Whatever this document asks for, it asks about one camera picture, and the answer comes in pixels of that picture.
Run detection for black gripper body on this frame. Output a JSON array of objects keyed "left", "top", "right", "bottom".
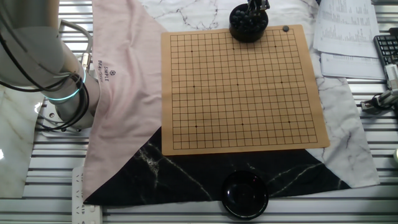
[{"left": 247, "top": 0, "right": 271, "bottom": 9}]

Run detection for tan Go board mat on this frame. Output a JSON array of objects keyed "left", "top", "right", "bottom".
[{"left": 160, "top": 24, "right": 331, "bottom": 156}]

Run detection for black bowl of Go stones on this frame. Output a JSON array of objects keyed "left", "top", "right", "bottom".
[{"left": 229, "top": 3, "right": 269, "bottom": 44}]

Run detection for printed paper sheet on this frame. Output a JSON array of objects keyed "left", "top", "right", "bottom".
[
  {"left": 320, "top": 52, "right": 387, "bottom": 81},
  {"left": 312, "top": 0, "right": 381, "bottom": 59}
]

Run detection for black computer keyboard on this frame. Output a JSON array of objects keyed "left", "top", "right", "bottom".
[{"left": 373, "top": 27, "right": 398, "bottom": 68}]

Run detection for silver ribbed handheld device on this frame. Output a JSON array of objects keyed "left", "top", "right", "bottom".
[{"left": 384, "top": 63, "right": 398, "bottom": 96}]

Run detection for pink cloth with print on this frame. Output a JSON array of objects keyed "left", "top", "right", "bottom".
[{"left": 82, "top": 0, "right": 168, "bottom": 202}]

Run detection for empty black bowl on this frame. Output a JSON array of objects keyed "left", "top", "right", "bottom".
[{"left": 221, "top": 170, "right": 270, "bottom": 220}]

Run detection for black marble pattern cloth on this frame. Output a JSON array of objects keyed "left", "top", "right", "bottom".
[{"left": 83, "top": 126, "right": 352, "bottom": 207}]

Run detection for white power strip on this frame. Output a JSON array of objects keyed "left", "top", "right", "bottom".
[{"left": 72, "top": 166, "right": 103, "bottom": 224}]

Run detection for beige marble pattern sheet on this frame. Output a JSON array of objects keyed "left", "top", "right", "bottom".
[{"left": 0, "top": 83, "right": 45, "bottom": 199}]

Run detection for grey metal clamp bracket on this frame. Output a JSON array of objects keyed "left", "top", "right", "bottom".
[{"left": 360, "top": 90, "right": 398, "bottom": 113}]

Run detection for grey robot base hose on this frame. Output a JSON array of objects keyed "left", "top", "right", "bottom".
[{"left": 58, "top": 19, "right": 94, "bottom": 68}]

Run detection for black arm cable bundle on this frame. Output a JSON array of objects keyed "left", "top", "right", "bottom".
[{"left": 0, "top": 0, "right": 91, "bottom": 132}]

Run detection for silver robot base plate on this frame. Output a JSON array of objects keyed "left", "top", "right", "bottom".
[{"left": 34, "top": 98, "right": 94, "bottom": 138}]

